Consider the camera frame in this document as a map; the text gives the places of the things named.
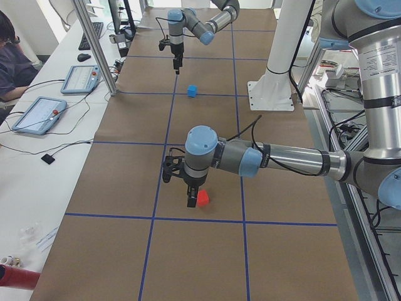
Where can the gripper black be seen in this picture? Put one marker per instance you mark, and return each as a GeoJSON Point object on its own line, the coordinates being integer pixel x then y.
{"type": "Point", "coordinates": [177, 51]}
{"type": "Point", "coordinates": [194, 181]}

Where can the red block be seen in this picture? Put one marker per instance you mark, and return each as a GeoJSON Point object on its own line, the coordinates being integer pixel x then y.
{"type": "Point", "coordinates": [202, 198]}

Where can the blue block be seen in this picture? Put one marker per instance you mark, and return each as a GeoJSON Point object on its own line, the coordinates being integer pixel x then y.
{"type": "Point", "coordinates": [192, 91]}

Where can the black computer monitor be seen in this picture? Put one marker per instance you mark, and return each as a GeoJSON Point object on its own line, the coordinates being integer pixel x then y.
{"type": "Point", "coordinates": [123, 22]}

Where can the black computer mouse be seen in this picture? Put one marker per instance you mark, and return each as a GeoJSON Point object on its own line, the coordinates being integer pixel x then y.
{"type": "Point", "coordinates": [83, 57]}

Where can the far teach pendant tablet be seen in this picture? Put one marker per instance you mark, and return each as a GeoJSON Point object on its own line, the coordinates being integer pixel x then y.
{"type": "Point", "coordinates": [81, 79]}

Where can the teach pendant tablet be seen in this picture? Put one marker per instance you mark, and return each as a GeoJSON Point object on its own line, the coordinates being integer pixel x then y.
{"type": "Point", "coordinates": [81, 79]}
{"type": "Point", "coordinates": [40, 116]}

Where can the near teach pendant tablet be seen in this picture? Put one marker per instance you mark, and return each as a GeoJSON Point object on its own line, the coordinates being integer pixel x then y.
{"type": "Point", "coordinates": [40, 116]}

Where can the small black square pad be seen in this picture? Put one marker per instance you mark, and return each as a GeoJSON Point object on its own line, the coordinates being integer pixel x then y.
{"type": "Point", "coordinates": [49, 159]}

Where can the seated person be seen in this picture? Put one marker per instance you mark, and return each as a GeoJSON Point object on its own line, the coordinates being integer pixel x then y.
{"type": "Point", "coordinates": [17, 71]}

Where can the red fire extinguisher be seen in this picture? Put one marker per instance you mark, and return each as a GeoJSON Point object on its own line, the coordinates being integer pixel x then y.
{"type": "Point", "coordinates": [18, 278]}

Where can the aluminium frame post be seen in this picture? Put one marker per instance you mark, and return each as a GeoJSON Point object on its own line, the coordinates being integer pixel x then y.
{"type": "Point", "coordinates": [88, 29]}

